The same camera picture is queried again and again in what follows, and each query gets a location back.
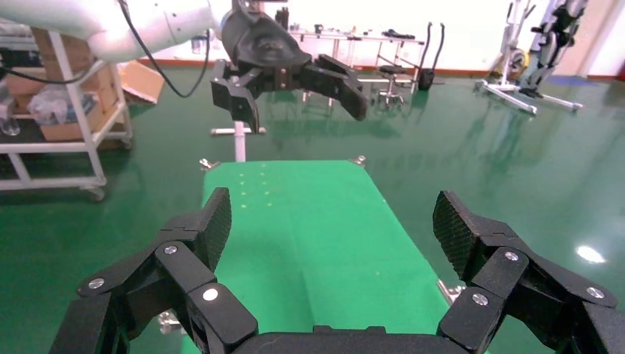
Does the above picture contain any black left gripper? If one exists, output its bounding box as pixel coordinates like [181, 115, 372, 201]
[211, 8, 369, 134]

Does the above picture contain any white frame work table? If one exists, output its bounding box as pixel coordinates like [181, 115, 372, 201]
[292, 29, 426, 94]

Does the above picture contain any clear plastic bag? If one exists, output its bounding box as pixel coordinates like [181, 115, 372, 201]
[27, 88, 96, 125]

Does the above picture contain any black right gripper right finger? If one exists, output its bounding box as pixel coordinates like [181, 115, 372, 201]
[432, 190, 625, 354]

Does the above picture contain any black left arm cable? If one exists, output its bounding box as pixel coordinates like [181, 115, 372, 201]
[116, 0, 212, 99]

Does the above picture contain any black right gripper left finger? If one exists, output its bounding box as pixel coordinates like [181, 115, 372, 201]
[49, 187, 259, 354]

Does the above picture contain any brown stored cardboard box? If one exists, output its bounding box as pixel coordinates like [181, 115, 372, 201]
[29, 27, 118, 96]
[38, 100, 106, 142]

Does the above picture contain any green tablecloth with yellow dots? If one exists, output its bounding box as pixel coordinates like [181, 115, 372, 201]
[181, 160, 489, 354]

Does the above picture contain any white shelving cart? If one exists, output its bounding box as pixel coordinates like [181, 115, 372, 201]
[0, 29, 135, 202]

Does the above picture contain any black handled trolley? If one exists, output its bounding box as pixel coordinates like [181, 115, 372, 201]
[417, 21, 446, 92]

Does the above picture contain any dark grey machine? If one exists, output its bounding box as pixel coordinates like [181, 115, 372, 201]
[520, 0, 590, 99]

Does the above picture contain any small black round stool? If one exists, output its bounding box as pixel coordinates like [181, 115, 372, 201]
[376, 64, 406, 109]

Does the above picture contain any white T-shaped stand base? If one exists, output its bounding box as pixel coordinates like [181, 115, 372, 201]
[211, 121, 267, 163]

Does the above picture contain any flat loose cardboard sheet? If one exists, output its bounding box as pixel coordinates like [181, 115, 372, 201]
[118, 60, 166, 106]

